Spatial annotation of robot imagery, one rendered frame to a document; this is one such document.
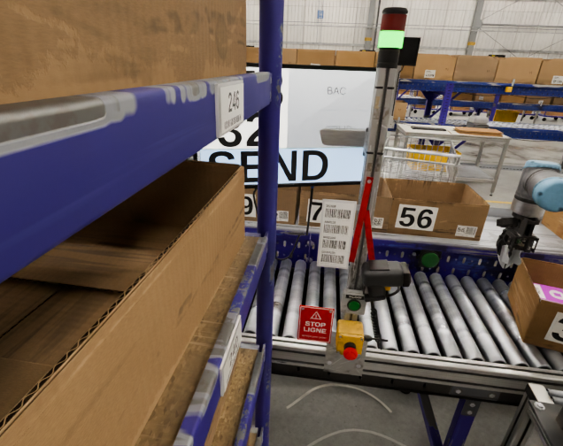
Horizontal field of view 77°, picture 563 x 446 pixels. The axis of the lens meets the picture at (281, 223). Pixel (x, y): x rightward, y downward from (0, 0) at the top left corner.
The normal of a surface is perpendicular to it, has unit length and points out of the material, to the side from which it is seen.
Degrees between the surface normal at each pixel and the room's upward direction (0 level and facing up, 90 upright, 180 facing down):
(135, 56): 92
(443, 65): 85
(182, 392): 0
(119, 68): 92
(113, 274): 1
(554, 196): 90
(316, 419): 0
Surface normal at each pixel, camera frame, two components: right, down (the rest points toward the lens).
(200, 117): 0.99, 0.09
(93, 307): 0.04, -0.91
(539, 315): -0.39, 0.37
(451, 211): -0.12, 0.41
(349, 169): 0.22, 0.35
